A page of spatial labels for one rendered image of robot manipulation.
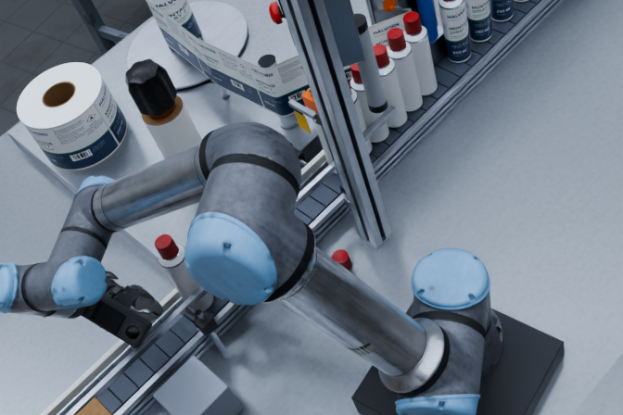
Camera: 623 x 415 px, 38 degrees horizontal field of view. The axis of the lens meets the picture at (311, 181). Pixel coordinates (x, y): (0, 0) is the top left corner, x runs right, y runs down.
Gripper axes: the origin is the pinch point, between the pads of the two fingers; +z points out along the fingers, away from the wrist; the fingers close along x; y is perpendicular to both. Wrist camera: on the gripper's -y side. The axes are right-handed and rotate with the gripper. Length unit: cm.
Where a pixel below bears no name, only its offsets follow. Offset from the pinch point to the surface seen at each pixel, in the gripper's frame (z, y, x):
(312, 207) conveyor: 24.4, -1.7, -28.3
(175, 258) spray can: -4.6, -1.3, -11.6
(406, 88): 33, -2, -58
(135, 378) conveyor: 0.8, -1.8, 12.6
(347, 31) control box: -13, -17, -60
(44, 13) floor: 121, 244, -20
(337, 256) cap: 23.5, -13.0, -23.3
